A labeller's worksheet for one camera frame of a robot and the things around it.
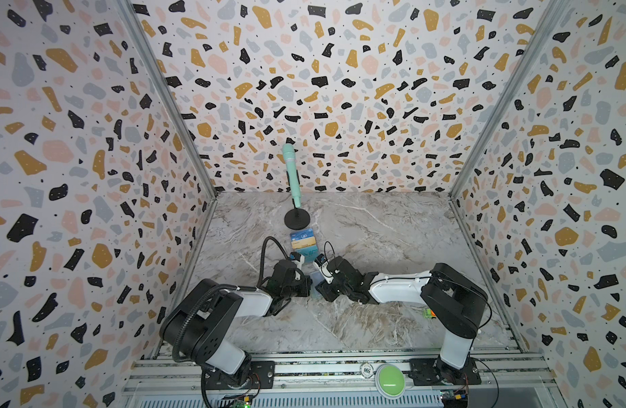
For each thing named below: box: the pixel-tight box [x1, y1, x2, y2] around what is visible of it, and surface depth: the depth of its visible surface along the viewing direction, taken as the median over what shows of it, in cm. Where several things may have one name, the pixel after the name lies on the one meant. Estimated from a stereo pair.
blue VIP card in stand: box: [290, 228, 315, 242], surface depth 102 cm
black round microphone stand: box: [284, 198, 311, 231], surface depth 114 cm
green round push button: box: [374, 362, 406, 399], surface depth 73 cm
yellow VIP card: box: [290, 236, 317, 250], surface depth 100 cm
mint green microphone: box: [282, 142, 302, 209], surface depth 90 cm
